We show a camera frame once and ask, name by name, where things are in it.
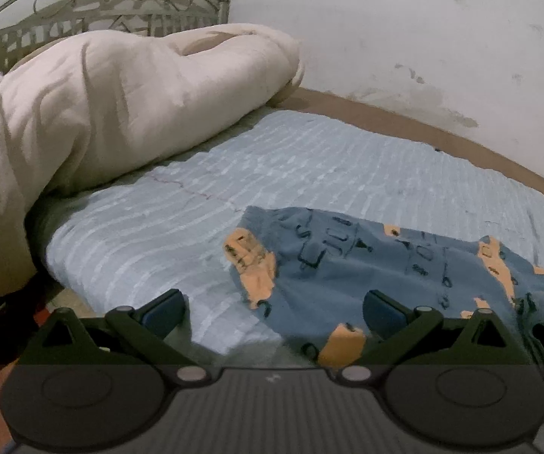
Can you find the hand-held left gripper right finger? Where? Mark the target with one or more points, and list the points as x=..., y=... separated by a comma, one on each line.
x=379, y=311

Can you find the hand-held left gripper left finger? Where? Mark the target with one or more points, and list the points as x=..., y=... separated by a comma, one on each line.
x=164, y=311

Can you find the blue pants with orange print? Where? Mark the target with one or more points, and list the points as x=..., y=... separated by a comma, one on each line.
x=347, y=274

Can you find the light blue striped bed sheet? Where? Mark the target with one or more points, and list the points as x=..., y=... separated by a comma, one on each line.
x=300, y=165

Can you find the brown bed mat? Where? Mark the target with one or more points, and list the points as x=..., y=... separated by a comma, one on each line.
x=395, y=123

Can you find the cream quilted comforter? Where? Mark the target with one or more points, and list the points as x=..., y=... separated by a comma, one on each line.
x=111, y=113

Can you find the ornate metal bed headboard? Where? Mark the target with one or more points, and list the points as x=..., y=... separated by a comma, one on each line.
x=111, y=14

